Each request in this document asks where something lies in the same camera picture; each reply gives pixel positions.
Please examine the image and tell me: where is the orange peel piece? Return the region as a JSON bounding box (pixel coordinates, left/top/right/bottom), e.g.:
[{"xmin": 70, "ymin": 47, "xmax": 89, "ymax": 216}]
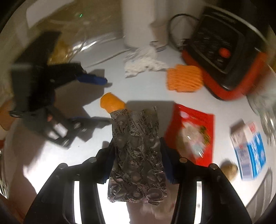
[{"xmin": 100, "ymin": 92, "xmax": 125, "ymax": 113}]

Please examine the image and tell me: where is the red snack packet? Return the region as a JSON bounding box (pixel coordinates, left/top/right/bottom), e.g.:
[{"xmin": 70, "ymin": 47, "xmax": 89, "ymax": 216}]
[{"xmin": 164, "ymin": 104, "xmax": 215, "ymax": 167}]

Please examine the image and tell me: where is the silver foil blister pack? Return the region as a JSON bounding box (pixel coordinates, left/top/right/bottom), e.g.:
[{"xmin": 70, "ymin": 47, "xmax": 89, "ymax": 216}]
[{"xmin": 108, "ymin": 106, "xmax": 167, "ymax": 205}]

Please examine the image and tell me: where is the red black kitchen appliance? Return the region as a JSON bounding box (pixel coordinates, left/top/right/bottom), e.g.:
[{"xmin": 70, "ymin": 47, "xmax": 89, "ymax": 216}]
[{"xmin": 182, "ymin": 1, "xmax": 269, "ymax": 101}]

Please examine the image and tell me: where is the person's left hand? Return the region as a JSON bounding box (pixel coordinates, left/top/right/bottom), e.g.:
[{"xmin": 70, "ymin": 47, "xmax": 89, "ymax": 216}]
[{"xmin": 0, "ymin": 100, "xmax": 16, "ymax": 131}]

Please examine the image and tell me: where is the amber glass jar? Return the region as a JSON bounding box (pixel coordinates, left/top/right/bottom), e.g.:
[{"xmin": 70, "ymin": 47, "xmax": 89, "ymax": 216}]
[{"xmin": 47, "ymin": 40, "xmax": 72, "ymax": 65}]

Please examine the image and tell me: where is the brown walnut ball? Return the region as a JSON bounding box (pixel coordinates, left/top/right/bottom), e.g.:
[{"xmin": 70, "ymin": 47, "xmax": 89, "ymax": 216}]
[{"xmin": 220, "ymin": 161, "xmax": 238, "ymax": 182}]

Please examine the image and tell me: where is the blue white carton box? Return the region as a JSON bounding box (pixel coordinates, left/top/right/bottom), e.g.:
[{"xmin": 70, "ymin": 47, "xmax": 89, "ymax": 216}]
[{"xmin": 230, "ymin": 121, "xmax": 266, "ymax": 180}]

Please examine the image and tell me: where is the white crumpled tissue by roll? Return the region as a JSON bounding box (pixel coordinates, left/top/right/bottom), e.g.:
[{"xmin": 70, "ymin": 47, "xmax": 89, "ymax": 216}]
[{"xmin": 124, "ymin": 45, "xmax": 168, "ymax": 78}]

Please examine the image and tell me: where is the orange ridged sponge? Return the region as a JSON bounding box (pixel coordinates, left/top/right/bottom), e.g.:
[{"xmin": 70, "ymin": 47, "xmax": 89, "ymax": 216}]
[{"xmin": 166, "ymin": 64, "xmax": 204, "ymax": 92}]

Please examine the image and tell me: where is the white paper towel roll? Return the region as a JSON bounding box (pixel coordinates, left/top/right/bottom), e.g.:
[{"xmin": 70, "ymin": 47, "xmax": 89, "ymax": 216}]
[{"xmin": 121, "ymin": 0, "xmax": 168, "ymax": 50}]

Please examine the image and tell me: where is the clear glass jar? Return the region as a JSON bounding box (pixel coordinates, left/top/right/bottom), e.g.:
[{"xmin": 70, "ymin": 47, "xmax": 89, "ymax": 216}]
[{"xmin": 247, "ymin": 86, "xmax": 276, "ymax": 147}]

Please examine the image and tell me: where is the white wall socket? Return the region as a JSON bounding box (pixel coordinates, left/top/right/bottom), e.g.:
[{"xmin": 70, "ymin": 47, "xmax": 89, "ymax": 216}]
[{"xmin": 26, "ymin": 0, "xmax": 74, "ymax": 28}]

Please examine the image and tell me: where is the black appliance power cable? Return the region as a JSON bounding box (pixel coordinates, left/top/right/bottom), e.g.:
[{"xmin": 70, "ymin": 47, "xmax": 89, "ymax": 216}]
[{"xmin": 168, "ymin": 13, "xmax": 201, "ymax": 51}]

